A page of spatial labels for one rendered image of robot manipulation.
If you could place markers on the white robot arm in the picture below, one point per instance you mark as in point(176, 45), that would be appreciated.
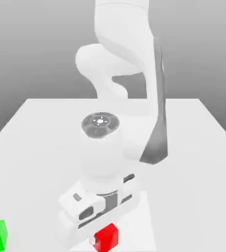
point(122, 59)

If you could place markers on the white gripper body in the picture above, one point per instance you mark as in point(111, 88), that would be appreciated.
point(69, 234)

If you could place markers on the small red cube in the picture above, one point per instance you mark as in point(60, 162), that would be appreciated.
point(108, 237)

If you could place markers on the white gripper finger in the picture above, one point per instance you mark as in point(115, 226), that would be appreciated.
point(92, 240)

